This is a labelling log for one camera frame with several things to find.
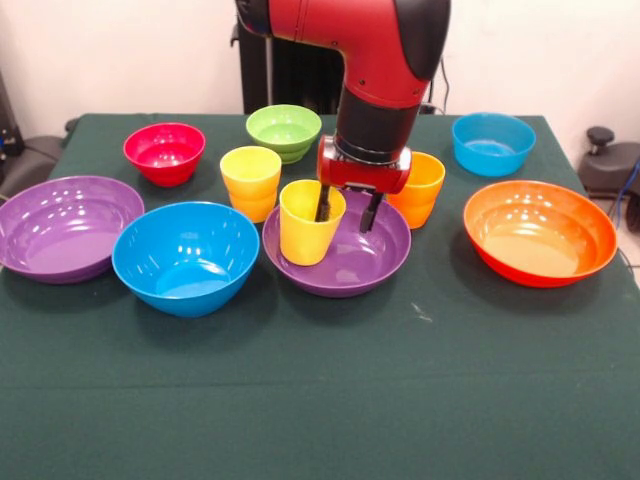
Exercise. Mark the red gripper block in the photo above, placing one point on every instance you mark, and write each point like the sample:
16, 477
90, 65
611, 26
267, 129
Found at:
365, 175

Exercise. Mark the yellow smooth cup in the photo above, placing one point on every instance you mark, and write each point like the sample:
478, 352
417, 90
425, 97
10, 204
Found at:
300, 235

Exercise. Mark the orange stepped cup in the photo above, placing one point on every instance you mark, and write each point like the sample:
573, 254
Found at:
425, 195

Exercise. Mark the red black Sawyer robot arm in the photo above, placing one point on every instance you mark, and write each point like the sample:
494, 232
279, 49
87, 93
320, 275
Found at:
380, 50

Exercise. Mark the yellow stepped cup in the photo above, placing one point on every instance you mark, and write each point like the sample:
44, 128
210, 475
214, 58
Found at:
250, 190

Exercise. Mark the green small bowl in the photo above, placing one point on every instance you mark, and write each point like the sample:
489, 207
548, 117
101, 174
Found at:
282, 130

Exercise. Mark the blue small bowl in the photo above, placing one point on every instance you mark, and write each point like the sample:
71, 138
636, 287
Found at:
492, 155

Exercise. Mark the black column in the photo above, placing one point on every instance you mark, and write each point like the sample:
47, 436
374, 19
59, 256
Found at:
255, 75

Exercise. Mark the blue large bowl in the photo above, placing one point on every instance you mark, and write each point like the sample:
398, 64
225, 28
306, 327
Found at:
185, 290

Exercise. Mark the dark green tablecloth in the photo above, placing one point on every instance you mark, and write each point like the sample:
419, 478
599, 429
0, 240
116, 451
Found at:
320, 390

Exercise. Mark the pink-red small bowl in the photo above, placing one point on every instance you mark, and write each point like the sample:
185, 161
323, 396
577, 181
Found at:
165, 165

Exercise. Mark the orange large bowl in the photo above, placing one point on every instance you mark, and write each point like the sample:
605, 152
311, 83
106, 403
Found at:
540, 250

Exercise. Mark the black equipment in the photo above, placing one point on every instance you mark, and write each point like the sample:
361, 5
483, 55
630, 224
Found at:
7, 125

